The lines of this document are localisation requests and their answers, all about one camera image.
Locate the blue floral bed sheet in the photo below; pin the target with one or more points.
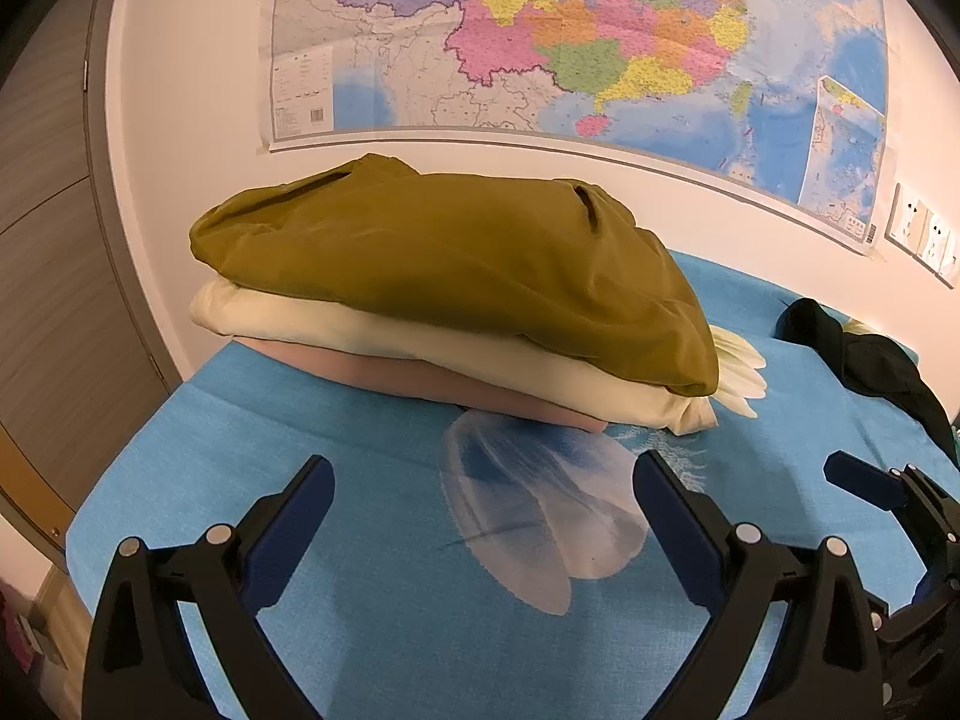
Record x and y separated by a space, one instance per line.
337 435

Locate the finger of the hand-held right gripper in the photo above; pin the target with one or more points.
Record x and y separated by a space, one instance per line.
862 478

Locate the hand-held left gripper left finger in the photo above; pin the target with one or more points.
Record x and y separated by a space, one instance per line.
300 510

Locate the white wall socket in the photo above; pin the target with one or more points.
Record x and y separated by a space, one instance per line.
930 234
904 214

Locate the cream garment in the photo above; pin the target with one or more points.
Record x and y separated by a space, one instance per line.
450 349

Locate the black garment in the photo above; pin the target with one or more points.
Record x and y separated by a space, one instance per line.
877 367

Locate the pink garment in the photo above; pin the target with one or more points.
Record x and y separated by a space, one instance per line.
450 390

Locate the grey wardrobe door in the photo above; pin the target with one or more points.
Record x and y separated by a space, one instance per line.
45 240

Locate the colourful wall map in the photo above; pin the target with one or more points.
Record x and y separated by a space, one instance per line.
562 37

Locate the white wall switch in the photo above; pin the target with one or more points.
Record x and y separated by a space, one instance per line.
949 256

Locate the olive green jacket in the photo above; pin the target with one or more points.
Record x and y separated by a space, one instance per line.
450 277

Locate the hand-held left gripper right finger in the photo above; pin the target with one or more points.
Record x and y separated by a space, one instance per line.
667 510

